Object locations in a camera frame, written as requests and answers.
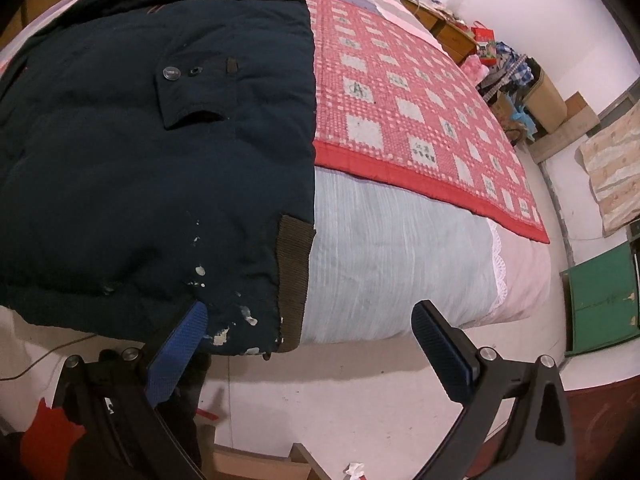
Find blue plastic bag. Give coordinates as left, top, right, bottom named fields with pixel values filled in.
left=510, top=105, right=537, bottom=134

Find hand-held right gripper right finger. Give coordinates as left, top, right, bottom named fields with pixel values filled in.
left=410, top=299, right=576, bottom=480

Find red checkered mat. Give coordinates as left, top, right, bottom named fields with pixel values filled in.
left=302, top=0, right=551, bottom=245

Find tall cardboard box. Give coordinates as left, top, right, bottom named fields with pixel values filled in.
left=522, top=57, right=569, bottom=134

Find flat cardboard box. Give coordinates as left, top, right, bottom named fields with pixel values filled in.
left=197, top=422, right=327, bottom=480

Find dark red wooden furniture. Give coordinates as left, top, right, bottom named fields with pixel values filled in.
left=560, top=370, right=640, bottom=480

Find thin floor cable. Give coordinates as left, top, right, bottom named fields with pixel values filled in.
left=0, top=331, right=97, bottom=384

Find plaid clothes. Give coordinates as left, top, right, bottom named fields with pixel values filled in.
left=482, top=42, right=534, bottom=94

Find green wooden stool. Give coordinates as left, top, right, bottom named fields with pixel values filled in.
left=559, top=242, right=640, bottom=359

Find small cardboard box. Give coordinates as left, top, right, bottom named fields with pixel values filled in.
left=492, top=95, right=522, bottom=122

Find navy padded jacket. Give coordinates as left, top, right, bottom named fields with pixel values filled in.
left=0, top=0, right=317, bottom=359

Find red gift bag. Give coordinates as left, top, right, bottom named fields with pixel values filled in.
left=470, top=21, right=497, bottom=47

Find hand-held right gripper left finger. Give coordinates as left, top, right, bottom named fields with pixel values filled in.
left=50, top=301, right=216, bottom=480

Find pink plastic bag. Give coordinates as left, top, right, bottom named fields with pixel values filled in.
left=462, top=55, right=489, bottom=82

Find pile of small household clutter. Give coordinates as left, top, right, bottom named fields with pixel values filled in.
left=395, top=0, right=473, bottom=28

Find wooden nightstand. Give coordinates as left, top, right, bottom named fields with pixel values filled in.
left=400, top=0, right=477, bottom=67

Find person's red garment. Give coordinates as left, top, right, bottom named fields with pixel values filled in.
left=20, top=399, right=87, bottom=480

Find bed with patchwork quilt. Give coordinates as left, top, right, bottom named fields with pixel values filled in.
left=0, top=0, right=554, bottom=347

